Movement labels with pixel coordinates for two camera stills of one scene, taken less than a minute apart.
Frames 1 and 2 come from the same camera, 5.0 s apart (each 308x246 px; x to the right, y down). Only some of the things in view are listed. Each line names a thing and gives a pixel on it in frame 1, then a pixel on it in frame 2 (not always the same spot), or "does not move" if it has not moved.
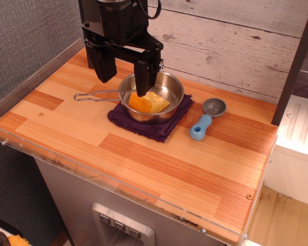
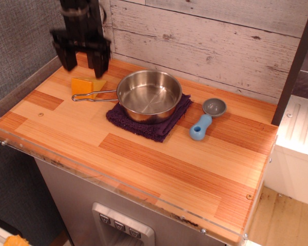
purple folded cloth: (160, 131) does not move
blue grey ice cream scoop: (212, 107) does not move
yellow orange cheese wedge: (151, 103) -> (84, 86)
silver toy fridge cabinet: (94, 213) does not move
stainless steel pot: (165, 84) does not move
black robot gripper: (121, 26) -> (83, 32)
